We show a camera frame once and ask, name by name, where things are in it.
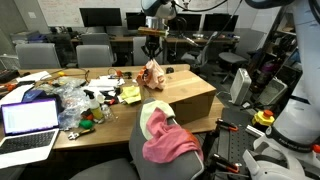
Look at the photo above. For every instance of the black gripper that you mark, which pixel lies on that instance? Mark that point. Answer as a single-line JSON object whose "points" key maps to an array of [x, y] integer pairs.
{"points": [[152, 41]]}

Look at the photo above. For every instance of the peach and white cloth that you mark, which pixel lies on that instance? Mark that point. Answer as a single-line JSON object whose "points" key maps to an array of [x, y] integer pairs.
{"points": [[153, 75]]}

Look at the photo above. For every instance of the light green cloth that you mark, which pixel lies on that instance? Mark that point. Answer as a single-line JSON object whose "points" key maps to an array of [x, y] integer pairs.
{"points": [[156, 108]]}

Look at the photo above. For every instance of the pink cloth with orange print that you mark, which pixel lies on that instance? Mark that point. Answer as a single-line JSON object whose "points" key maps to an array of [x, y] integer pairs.
{"points": [[170, 143]]}

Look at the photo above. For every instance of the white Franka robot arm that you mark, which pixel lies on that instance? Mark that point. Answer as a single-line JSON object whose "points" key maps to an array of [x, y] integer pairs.
{"points": [[296, 120]]}

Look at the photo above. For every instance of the brown cardboard box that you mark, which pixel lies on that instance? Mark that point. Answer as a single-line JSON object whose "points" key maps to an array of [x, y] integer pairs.
{"points": [[186, 100]]}

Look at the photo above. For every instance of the grey swivel chair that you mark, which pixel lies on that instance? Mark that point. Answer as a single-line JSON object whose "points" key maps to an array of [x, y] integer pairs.
{"points": [[233, 57]]}

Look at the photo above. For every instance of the grey mesh back office chair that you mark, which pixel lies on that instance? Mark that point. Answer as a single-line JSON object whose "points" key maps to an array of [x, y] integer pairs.
{"points": [[166, 170]]}

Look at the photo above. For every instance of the small black round speaker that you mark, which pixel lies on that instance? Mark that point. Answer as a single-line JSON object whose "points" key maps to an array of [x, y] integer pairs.
{"points": [[170, 70]]}

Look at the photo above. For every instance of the black computer monitor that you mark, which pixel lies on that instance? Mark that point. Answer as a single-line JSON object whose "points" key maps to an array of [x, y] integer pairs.
{"points": [[135, 20], [220, 22], [190, 21], [100, 17]]}

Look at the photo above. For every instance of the yellow cloth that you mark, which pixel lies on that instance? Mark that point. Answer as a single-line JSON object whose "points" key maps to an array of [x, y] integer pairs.
{"points": [[130, 95]]}

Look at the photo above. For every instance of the white paper stack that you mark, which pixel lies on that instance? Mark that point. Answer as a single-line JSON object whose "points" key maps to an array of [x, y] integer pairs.
{"points": [[105, 82]]}

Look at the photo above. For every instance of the clear water bottle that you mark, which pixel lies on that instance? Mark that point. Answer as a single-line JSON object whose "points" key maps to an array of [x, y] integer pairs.
{"points": [[106, 112]]}

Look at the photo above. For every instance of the yellow spray bottle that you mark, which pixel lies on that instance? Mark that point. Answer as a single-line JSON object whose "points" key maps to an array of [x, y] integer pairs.
{"points": [[95, 108]]}

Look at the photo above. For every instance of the clear plastic bag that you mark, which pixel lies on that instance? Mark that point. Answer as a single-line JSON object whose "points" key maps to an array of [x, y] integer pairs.
{"points": [[71, 100]]}

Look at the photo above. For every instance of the small yellow ball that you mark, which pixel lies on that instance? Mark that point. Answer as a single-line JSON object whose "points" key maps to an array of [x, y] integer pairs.
{"points": [[61, 73]]}

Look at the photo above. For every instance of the white space heater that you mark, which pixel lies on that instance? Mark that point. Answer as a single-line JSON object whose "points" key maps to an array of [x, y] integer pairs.
{"points": [[240, 86]]}

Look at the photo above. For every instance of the whiteboard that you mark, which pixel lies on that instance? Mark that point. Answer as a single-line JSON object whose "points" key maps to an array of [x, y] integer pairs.
{"points": [[66, 10]]}

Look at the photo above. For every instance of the green ball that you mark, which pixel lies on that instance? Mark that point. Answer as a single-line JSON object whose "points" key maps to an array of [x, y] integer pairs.
{"points": [[86, 124]]}

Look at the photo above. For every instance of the orange black bar clamp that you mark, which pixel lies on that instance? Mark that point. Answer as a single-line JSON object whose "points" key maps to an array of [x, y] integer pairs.
{"points": [[226, 125], [226, 163]]}

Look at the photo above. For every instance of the metal pliers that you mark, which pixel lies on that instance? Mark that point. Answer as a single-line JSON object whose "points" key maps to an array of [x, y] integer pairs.
{"points": [[80, 134]]}

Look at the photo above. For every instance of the purple vacuum cleaner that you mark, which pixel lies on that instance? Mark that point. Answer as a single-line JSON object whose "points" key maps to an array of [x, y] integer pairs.
{"points": [[265, 73]]}

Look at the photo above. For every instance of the black perforated mounting table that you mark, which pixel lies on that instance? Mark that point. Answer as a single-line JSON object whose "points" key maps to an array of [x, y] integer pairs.
{"points": [[233, 143]]}

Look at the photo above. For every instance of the white paper sheet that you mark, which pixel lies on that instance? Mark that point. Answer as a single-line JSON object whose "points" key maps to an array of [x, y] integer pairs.
{"points": [[33, 76]]}

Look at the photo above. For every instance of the blue pouch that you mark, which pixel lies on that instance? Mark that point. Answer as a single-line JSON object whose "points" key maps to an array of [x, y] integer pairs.
{"points": [[33, 95]]}

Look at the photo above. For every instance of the yellow emergency stop button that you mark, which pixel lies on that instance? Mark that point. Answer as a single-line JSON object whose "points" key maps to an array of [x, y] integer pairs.
{"points": [[263, 118]]}

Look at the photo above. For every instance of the storage shelf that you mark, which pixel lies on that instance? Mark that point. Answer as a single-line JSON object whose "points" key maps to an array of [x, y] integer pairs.
{"points": [[286, 36]]}

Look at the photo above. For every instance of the silver laptop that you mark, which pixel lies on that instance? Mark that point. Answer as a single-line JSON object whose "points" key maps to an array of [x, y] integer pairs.
{"points": [[30, 126]]}

